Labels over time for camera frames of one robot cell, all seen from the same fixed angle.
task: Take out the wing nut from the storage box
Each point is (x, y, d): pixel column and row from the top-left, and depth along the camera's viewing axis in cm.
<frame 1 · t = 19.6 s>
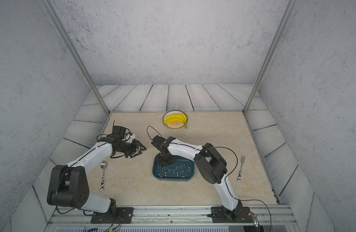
left hand: (145, 149, 86), fingers open
right hand: (163, 165, 89), fingers closed
teal plastic storage box: (182, 169, 90), on the table
round patterned plate: (175, 124, 114), point 2 cm above the table
yellow banana bunch: (178, 117, 114), point 6 cm above the table
fork with patterned handle: (242, 160, 95), on the table

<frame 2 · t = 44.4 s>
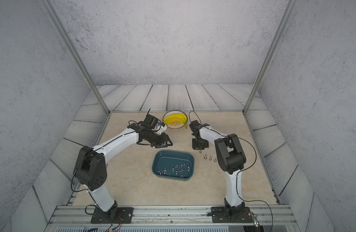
left hand: (172, 145, 84), fingers open
right hand: (200, 147, 98), fingers closed
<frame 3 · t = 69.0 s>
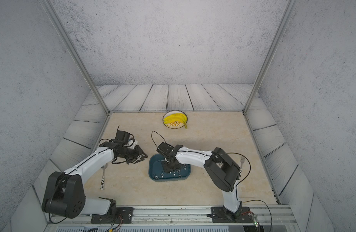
left hand: (148, 156, 84), fingers open
right hand: (167, 169, 87), fingers open
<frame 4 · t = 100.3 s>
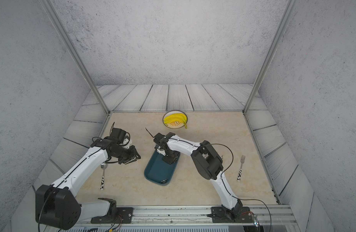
left hand: (140, 157, 81), fingers open
right hand: (172, 159, 92), fingers open
teal plastic storage box: (158, 171, 86), point 5 cm above the table
